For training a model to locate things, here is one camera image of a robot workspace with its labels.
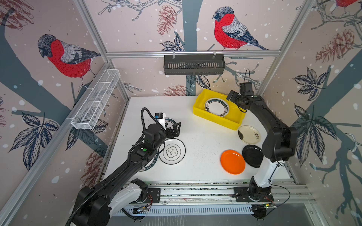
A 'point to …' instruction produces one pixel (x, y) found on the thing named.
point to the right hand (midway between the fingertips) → (233, 98)
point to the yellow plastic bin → (234, 118)
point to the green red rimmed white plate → (218, 107)
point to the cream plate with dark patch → (249, 134)
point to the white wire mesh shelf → (87, 115)
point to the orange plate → (232, 162)
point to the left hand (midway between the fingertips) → (174, 123)
